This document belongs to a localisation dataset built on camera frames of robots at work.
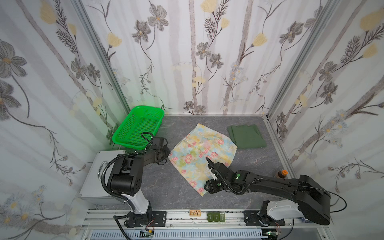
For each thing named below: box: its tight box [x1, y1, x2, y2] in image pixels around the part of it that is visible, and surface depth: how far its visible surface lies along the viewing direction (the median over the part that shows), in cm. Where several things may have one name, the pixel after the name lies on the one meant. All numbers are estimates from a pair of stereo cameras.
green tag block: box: [207, 212, 226, 222], surface depth 75 cm
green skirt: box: [227, 124, 267, 149], surface depth 109 cm
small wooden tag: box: [189, 209, 201, 217], surface depth 76 cm
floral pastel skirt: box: [168, 123, 237, 197], surface depth 100 cm
